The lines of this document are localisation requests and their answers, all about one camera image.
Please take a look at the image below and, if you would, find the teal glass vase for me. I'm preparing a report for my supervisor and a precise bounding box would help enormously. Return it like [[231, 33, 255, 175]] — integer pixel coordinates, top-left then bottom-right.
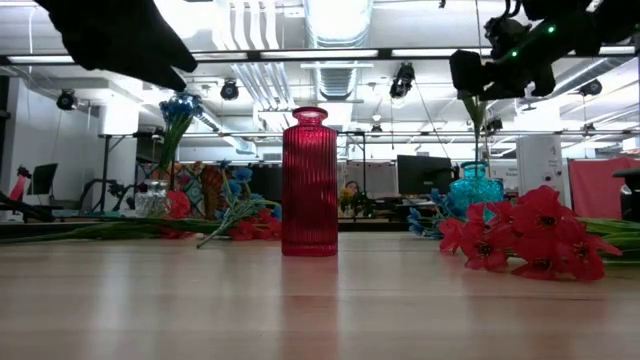
[[448, 160, 505, 217]]

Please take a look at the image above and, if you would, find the black computer monitor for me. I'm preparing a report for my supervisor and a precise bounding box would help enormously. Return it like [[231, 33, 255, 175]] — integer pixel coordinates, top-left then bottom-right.
[[397, 154, 454, 196], [27, 162, 59, 197]]

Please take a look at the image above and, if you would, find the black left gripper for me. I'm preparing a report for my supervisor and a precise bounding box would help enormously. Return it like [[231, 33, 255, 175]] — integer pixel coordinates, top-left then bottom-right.
[[32, 0, 198, 93]]

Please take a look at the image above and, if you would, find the clear glass vase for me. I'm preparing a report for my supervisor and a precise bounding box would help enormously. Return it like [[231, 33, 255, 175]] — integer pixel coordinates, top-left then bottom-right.
[[133, 179, 171, 219]]

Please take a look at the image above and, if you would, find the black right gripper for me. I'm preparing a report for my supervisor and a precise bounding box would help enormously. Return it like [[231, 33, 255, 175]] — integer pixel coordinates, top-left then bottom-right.
[[448, 14, 557, 101]]

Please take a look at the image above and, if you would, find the silver ventilation duct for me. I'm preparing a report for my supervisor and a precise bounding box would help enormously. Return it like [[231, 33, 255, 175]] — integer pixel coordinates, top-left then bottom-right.
[[302, 0, 375, 101]]

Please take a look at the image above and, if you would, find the red ribbed glass vase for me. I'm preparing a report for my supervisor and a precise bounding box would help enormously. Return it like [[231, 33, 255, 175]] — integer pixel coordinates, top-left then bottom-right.
[[281, 106, 340, 258]]

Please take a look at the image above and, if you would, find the colourful patterned tapestry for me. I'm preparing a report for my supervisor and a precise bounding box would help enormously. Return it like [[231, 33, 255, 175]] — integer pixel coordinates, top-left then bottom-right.
[[149, 160, 251, 221]]

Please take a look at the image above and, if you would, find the white cabinet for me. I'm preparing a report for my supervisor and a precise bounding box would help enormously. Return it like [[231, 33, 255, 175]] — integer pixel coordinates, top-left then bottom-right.
[[516, 134, 566, 221]]

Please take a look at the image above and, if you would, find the black metal frame post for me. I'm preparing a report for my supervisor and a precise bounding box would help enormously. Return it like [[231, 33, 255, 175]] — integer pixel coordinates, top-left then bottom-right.
[[0, 45, 640, 240]]

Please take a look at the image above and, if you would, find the yellow artificial tulip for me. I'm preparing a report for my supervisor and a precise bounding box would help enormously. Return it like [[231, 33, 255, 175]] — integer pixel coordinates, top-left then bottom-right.
[[579, 217, 640, 230], [462, 93, 489, 166], [584, 227, 640, 239]]

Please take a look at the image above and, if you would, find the blue artificial flower bunch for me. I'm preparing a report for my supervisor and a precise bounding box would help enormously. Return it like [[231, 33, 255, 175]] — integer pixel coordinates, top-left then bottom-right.
[[156, 92, 205, 184], [196, 159, 282, 250], [406, 188, 452, 239]]

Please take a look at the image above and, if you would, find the white ceiling box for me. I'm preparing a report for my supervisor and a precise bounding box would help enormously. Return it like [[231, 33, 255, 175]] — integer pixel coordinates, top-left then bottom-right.
[[98, 102, 140, 136]]

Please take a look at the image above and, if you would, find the red partition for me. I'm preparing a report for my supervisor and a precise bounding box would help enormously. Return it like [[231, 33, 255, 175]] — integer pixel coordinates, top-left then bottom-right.
[[568, 157, 640, 221]]

